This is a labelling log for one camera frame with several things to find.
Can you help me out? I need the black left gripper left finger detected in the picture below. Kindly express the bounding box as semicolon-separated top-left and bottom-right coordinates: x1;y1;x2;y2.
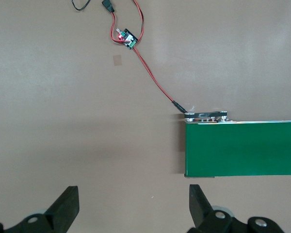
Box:
0;185;80;233

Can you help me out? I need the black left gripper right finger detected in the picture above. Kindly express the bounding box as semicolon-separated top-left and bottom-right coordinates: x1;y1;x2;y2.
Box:
186;184;286;233

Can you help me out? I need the green belt conveyor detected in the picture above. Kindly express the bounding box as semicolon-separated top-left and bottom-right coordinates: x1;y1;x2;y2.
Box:
183;110;291;179

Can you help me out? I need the small brown tape piece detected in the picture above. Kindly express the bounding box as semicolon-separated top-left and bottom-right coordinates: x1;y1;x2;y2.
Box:
112;54;123;67

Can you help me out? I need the small speed controller board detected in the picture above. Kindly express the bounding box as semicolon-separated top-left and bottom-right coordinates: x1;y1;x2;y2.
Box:
115;28;139;51

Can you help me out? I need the black connector plug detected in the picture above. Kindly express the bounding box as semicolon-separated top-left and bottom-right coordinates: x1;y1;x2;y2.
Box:
101;0;115;13

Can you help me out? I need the red black conveyor power cable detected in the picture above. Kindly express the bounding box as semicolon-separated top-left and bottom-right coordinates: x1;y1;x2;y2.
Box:
132;47;189;115

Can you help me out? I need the red black lead wire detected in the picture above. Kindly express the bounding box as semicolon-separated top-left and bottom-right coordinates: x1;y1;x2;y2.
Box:
110;0;146;47

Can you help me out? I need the thin black looped cable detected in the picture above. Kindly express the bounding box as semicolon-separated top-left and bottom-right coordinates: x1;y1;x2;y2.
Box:
70;0;92;11

